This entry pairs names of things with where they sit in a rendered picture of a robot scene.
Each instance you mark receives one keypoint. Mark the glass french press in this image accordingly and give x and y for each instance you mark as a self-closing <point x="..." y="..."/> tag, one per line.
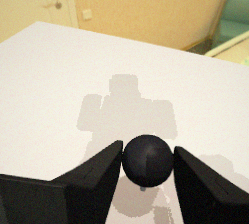
<point x="145" y="192"/>

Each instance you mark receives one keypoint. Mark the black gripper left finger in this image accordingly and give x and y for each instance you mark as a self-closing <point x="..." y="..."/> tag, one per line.
<point x="82" y="195"/>

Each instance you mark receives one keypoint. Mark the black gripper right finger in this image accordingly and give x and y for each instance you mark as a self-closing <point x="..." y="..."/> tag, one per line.
<point x="206" y="197"/>

